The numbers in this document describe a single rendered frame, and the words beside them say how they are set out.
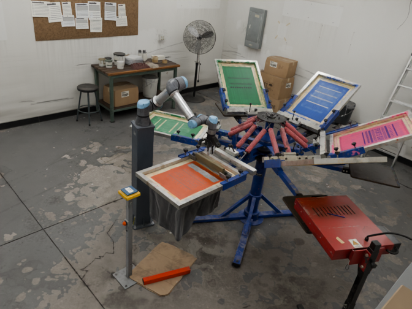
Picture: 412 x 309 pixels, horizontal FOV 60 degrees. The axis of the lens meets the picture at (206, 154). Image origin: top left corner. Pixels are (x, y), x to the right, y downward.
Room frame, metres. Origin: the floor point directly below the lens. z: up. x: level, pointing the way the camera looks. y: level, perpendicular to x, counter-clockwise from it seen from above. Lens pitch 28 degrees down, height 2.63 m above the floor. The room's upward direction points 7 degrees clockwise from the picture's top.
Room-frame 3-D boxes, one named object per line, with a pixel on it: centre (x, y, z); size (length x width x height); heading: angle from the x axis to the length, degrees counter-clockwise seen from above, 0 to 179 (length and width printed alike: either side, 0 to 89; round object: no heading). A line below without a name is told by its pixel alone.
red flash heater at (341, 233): (2.08, -1.03, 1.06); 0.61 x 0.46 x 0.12; 17
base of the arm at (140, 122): (3.14, 0.64, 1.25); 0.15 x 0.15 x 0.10
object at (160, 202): (2.46, 0.30, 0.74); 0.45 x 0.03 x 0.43; 47
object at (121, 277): (2.34, 0.58, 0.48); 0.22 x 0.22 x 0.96; 47
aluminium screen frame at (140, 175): (2.67, 0.10, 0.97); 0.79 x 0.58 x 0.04; 137
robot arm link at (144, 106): (3.14, 0.64, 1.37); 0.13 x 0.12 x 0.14; 146
